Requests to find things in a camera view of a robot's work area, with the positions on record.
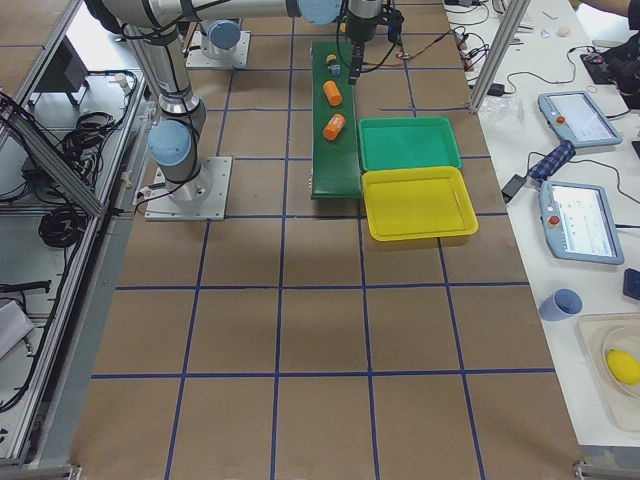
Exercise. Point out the upper teach pendant tablet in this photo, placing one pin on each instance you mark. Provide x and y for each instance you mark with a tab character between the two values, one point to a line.
574	116

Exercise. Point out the blue checkered folded umbrella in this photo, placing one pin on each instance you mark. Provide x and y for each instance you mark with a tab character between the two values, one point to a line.
553	161

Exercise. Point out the green plastic tray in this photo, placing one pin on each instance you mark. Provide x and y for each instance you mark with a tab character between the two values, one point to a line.
407	142

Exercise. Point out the yellow lemon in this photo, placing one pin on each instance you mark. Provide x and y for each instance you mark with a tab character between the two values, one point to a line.
623	366

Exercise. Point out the plain orange cylinder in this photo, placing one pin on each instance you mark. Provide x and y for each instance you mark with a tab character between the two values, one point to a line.
334	127

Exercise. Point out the arm white baseplate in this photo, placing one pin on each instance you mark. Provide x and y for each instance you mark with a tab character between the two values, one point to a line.
204	198
219	45

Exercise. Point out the yellow plastic tray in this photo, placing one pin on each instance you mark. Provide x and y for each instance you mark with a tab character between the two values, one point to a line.
417	203

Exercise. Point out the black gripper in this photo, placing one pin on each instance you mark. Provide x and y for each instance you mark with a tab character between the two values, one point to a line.
359	31

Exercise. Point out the blue plastic cup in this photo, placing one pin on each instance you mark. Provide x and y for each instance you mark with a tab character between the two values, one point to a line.
560	305

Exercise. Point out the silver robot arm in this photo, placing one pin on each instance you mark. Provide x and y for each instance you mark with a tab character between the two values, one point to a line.
173	142

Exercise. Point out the teach pendant tablet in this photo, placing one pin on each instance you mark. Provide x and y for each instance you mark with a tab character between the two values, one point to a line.
574	116
578	224

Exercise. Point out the yellow push button switch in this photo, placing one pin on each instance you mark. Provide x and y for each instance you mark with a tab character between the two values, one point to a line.
333	65

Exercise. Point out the aluminium frame post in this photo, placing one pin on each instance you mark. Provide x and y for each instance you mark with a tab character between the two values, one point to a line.
508	25

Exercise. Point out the beige tray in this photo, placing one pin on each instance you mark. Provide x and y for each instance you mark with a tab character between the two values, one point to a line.
611	342

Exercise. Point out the orange cylinder marked 4680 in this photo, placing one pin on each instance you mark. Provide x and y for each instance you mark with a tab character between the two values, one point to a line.
332	93

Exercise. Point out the lower teach pendant tablet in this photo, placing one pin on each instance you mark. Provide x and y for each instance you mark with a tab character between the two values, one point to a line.
578	224

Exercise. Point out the green conveyor belt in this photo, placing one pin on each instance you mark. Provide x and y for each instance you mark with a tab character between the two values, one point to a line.
335	163

